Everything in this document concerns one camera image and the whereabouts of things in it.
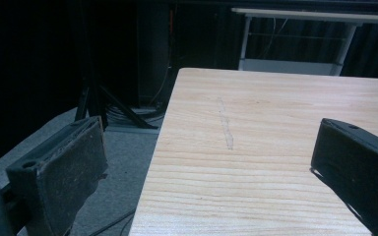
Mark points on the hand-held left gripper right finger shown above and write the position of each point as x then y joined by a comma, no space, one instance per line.
357,167

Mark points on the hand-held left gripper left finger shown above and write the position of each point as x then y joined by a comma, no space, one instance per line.
62,170

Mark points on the black tripod stand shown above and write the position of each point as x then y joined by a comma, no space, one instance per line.
95,98

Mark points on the white metal frame table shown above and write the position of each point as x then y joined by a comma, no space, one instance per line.
288,65

